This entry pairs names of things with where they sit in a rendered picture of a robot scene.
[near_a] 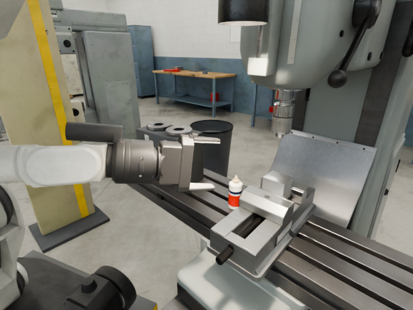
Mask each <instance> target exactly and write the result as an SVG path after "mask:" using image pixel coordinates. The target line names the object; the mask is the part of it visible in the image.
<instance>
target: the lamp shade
mask: <svg viewBox="0 0 413 310"><path fill-rule="evenodd" d="M269 9H270V0H218V24H219V25H226V26H255V25H265V24H268V23H269Z"/></svg>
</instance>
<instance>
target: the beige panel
mask: <svg viewBox="0 0 413 310"><path fill-rule="evenodd" d="M0 115H1V119H2V121H3V124H4V127H5V130H6V133H7V136H8V138H9V141H10V145H39V146H63V145H77V144H78V143H80V141H71V140H66V137H65V126H66V123H67V122H68V121H69V122H75V119H74V114H73V109H72V105H71V100H70V97H69V92H68V86H67V83H66V78H65V72H64V69H63V64H62V60H61V55H60V50H59V47H58V42H57V37H56V33H55V28H54V25H53V20H52V14H51V11H50V6H49V0H25V1H24V3H23V5H22V8H21V9H20V11H19V13H18V15H17V17H16V19H15V21H14V24H13V25H12V27H11V29H10V31H9V34H8V35H7V37H6V38H4V39H2V40H0ZM24 185H25V188H26V192H27V193H28V197H29V200H30V202H31V206H32V208H33V211H34V214H35V217H36V220H37V223H34V224H32V225H29V226H28V227H29V230H30V231H31V233H32V235H33V237H34V238H35V240H36V242H37V244H38V246H39V247H40V249H41V250H42V252H43V253H45V252H48V251H49V250H51V249H53V248H56V247H58V246H60V245H62V244H64V243H66V242H68V241H70V240H72V239H74V238H76V237H78V236H80V235H82V234H84V233H86V232H88V231H90V230H92V229H94V228H96V227H98V226H100V225H103V224H105V223H107V222H109V221H110V219H109V217H108V216H107V215H106V214H104V213H103V212H102V211H101V210H100V209H99V208H98V207H97V206H96V205H95V204H94V203H93V200H92V195H91V191H90V186H89V183H83V184H75V185H60V186H46V187H37V188H34V187H32V186H30V185H26V184H25V183H24Z"/></svg>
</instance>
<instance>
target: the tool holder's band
mask: <svg viewBox="0 0 413 310"><path fill-rule="evenodd" d="M273 107H274V108H275V109H281V110H292V109H294V107H295V104H294V103H289V104H288V105H283V104H279V102H275V103H274V104H273Z"/></svg>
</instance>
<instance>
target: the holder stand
mask: <svg viewBox="0 0 413 310"><path fill-rule="evenodd" d="M189 133H190V134H191V133H196V134H198V137H203V132H200V131H197V130H193V129H192V128H191V127H188V126H185V125H172V124H171V123H170V122H167V121H154V122H150V123H148V124H146V126H144V127H140V128H138V129H136V136H137V140H152V141H153V144H154V147H155V148H156V149H157V147H158V146H159V142H160V141H178V137H179V135H180V134H183V135H188V134H189ZM202 179H203V143H194V153H193V160H192V172H191V183H198V182H199V181H201V180H202Z"/></svg>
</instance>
